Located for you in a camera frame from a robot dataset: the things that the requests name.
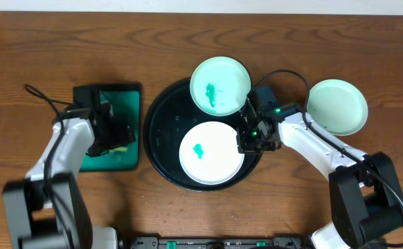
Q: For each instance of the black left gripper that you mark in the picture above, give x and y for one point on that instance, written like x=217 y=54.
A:
x=117 y=137

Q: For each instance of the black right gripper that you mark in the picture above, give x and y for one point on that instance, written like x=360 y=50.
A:
x=243 y=129

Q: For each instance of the green yellow sponge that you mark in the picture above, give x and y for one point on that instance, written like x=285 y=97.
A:
x=119 y=149

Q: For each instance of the white stained plate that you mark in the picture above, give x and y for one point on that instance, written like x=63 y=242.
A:
x=209 y=155

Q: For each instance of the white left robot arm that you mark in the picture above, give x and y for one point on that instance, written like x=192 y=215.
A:
x=45 y=209

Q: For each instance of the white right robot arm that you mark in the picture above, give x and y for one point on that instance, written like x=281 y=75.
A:
x=365 y=194

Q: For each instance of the green rectangular water tray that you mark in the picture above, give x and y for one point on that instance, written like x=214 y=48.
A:
x=124 y=98

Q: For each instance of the round black tray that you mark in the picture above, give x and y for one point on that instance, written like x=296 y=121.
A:
x=170 y=117

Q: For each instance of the mint green stained plate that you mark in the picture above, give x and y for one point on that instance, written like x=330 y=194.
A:
x=219 y=86

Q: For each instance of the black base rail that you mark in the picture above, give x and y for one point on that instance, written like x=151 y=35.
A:
x=217 y=243

